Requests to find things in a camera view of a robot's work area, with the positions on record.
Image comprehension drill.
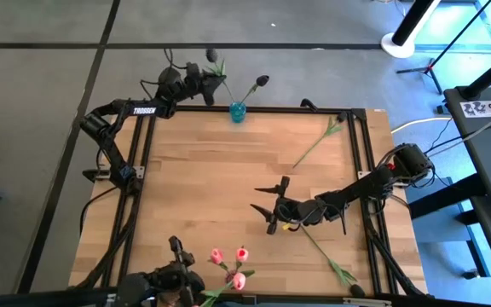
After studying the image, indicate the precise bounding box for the black desk post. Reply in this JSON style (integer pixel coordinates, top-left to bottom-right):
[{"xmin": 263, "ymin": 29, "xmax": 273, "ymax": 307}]
[{"xmin": 459, "ymin": 44, "xmax": 491, "ymax": 101}]

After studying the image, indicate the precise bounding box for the green flower stem on table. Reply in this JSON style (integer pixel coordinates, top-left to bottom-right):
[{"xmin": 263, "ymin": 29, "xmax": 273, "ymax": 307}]
[{"xmin": 292, "ymin": 111, "xmax": 349, "ymax": 169}]

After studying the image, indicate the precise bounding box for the white floor cable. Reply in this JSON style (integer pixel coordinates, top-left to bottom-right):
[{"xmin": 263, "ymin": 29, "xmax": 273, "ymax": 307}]
[{"xmin": 390, "ymin": 117, "xmax": 453, "ymax": 136}]

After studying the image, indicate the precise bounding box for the teal glass vase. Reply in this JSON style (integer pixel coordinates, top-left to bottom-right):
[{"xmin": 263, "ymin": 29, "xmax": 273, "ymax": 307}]
[{"xmin": 228, "ymin": 101, "xmax": 247, "ymax": 124}]

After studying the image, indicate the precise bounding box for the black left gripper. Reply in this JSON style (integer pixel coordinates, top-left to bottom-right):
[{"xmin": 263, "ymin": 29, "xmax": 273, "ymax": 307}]
[{"xmin": 183, "ymin": 62, "xmax": 228, "ymax": 107}]

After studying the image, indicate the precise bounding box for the black clamp mount assembly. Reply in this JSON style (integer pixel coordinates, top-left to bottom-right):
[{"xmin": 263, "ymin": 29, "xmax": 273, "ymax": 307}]
[{"xmin": 115, "ymin": 235, "xmax": 207, "ymax": 307}]

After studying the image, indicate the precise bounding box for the black curved clamp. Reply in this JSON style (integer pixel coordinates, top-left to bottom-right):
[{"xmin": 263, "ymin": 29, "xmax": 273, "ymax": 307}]
[{"xmin": 299, "ymin": 97, "xmax": 320, "ymax": 113}]

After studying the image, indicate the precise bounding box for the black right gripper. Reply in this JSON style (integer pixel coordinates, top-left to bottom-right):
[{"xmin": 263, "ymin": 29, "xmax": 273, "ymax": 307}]
[{"xmin": 250, "ymin": 176, "xmax": 321, "ymax": 236}]

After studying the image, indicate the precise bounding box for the black tripod light stand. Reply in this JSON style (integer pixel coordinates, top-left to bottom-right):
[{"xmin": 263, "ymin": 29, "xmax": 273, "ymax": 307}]
[{"xmin": 396, "ymin": 0, "xmax": 491, "ymax": 96}]

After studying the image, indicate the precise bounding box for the white printed label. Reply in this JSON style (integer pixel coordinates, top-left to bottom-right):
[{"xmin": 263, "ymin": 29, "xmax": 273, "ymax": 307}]
[{"xmin": 459, "ymin": 100, "xmax": 491, "ymax": 119}]

